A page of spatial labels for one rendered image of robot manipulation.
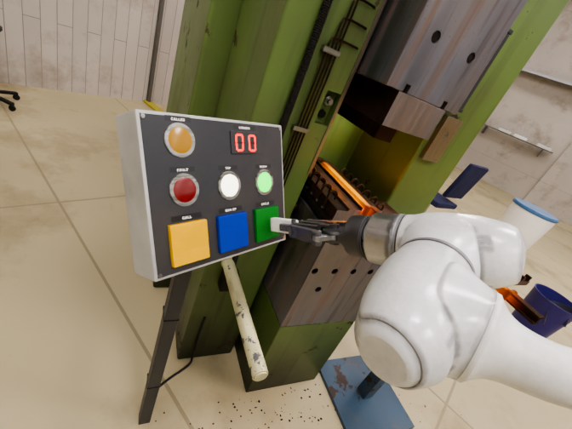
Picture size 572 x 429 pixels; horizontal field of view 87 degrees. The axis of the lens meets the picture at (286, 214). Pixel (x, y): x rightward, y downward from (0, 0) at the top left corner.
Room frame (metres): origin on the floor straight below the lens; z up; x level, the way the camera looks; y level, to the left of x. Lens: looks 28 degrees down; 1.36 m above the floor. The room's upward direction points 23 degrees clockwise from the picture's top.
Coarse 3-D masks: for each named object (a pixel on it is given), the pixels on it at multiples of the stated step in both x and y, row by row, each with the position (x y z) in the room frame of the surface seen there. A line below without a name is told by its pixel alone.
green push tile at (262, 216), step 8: (264, 208) 0.60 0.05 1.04; (272, 208) 0.62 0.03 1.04; (256, 216) 0.57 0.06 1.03; (264, 216) 0.59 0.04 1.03; (272, 216) 0.61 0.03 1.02; (256, 224) 0.56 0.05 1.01; (264, 224) 0.58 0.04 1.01; (256, 232) 0.56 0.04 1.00; (264, 232) 0.58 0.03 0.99; (272, 232) 0.60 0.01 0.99; (256, 240) 0.55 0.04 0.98; (264, 240) 0.57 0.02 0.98
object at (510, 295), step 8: (504, 288) 0.85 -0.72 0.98; (504, 296) 0.83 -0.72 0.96; (512, 296) 0.82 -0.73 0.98; (512, 304) 0.81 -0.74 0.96; (520, 304) 0.81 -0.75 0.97; (528, 304) 0.80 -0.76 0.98; (520, 312) 0.79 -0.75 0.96; (528, 312) 0.78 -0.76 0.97; (536, 312) 0.77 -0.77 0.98; (528, 320) 0.76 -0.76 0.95; (536, 320) 0.76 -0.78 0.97
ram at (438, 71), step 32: (416, 0) 0.90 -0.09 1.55; (448, 0) 0.90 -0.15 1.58; (480, 0) 0.95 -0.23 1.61; (512, 0) 1.01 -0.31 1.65; (384, 32) 0.96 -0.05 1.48; (416, 32) 0.88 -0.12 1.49; (448, 32) 0.93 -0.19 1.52; (480, 32) 0.98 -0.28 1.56; (384, 64) 0.91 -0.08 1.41; (416, 64) 0.90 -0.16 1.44; (448, 64) 0.96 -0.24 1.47; (480, 64) 1.02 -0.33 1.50; (416, 96) 0.94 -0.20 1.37; (448, 96) 0.99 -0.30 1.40
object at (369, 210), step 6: (330, 168) 1.21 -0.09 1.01; (336, 174) 1.16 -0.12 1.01; (342, 180) 1.12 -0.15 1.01; (348, 186) 1.08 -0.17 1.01; (354, 192) 1.04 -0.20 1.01; (360, 198) 1.01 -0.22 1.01; (366, 204) 0.98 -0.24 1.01; (366, 210) 0.94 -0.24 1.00; (372, 210) 0.94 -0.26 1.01; (378, 210) 0.94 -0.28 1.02
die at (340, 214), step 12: (324, 168) 1.21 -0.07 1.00; (336, 168) 1.30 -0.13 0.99; (312, 180) 1.06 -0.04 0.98; (336, 180) 1.11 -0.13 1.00; (348, 180) 1.20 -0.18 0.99; (324, 192) 1.00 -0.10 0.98; (348, 192) 1.04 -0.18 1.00; (360, 192) 1.12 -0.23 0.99; (336, 204) 0.94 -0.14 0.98; (348, 204) 0.96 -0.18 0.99; (360, 204) 0.97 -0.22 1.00; (372, 204) 1.05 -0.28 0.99; (336, 216) 0.91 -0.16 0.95; (348, 216) 0.93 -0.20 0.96
